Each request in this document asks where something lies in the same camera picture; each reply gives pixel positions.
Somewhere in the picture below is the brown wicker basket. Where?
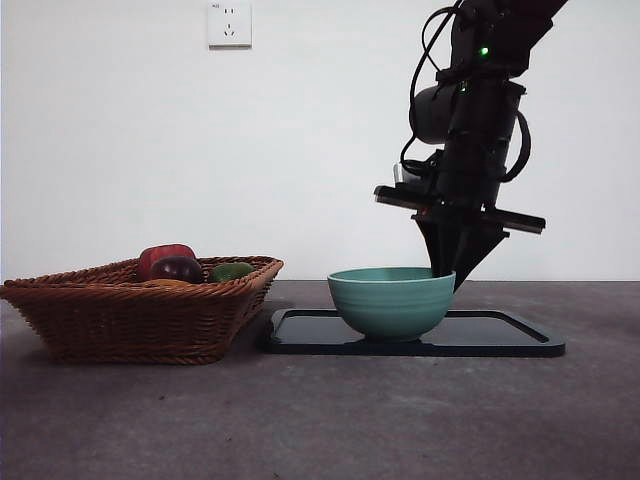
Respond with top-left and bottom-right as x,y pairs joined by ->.
0,256 -> 285,367

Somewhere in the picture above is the white wall socket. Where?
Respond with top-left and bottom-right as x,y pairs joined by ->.
207,1 -> 253,52

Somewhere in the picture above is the red apple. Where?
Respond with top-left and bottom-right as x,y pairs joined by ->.
138,244 -> 198,281

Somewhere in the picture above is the black cable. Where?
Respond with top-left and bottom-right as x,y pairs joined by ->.
399,4 -> 466,169
499,112 -> 533,184

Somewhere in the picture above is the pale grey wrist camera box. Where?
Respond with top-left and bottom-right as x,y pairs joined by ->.
392,159 -> 434,190

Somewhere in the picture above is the teal ribbed bowl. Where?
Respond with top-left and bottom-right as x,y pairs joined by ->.
327,267 -> 457,344

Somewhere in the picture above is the dark purple plum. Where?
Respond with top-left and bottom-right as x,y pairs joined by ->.
148,255 -> 205,286

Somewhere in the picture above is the dark rectangular tray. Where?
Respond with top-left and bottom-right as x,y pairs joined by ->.
255,308 -> 567,359

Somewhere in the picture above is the green avocado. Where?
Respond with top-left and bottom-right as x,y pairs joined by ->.
207,262 -> 256,284

